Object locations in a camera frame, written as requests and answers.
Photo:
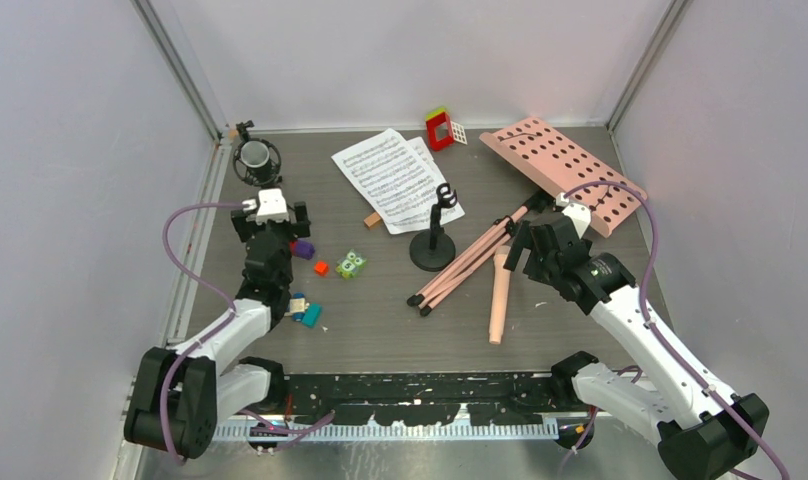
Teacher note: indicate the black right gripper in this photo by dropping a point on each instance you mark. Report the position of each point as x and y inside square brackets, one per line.
[531, 266]

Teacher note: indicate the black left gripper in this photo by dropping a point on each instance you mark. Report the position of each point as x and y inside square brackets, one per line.
[245, 227]

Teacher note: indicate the pink foam microphone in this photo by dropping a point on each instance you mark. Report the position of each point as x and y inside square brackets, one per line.
[500, 290]

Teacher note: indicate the pink music stand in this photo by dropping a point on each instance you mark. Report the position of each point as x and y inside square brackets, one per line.
[556, 165]

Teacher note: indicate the black round-base microphone stand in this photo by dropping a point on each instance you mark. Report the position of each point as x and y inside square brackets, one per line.
[433, 250]

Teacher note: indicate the sheet music page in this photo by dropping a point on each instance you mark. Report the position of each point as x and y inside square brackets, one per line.
[391, 177]
[422, 221]

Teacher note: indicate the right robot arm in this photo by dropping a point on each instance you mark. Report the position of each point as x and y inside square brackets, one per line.
[701, 428]

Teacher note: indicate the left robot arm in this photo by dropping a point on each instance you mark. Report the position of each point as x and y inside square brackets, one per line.
[182, 393]

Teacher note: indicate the purple and red brick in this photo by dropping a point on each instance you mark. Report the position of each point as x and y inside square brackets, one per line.
[302, 249]

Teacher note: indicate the small red-orange cube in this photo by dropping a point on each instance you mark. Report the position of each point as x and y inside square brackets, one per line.
[321, 268]

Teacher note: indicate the blue toy brick car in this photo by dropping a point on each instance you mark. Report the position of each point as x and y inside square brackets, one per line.
[297, 307]

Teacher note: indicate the green owl number block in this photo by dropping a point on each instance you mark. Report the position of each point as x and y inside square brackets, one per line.
[351, 265]

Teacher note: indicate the teal toy brick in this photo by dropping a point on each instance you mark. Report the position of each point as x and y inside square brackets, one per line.
[311, 315]

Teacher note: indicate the orange wooden block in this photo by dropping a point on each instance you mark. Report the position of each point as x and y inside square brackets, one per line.
[373, 220]

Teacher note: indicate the red toy house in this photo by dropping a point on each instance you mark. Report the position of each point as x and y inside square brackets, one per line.
[442, 131]

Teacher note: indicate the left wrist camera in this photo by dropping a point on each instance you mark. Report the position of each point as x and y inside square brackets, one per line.
[268, 205]

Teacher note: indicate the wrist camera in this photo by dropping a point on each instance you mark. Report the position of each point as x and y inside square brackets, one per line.
[268, 205]
[578, 213]

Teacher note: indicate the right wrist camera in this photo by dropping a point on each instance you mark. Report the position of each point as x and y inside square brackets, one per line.
[578, 213]

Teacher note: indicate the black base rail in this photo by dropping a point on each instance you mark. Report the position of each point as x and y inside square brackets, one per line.
[420, 399]

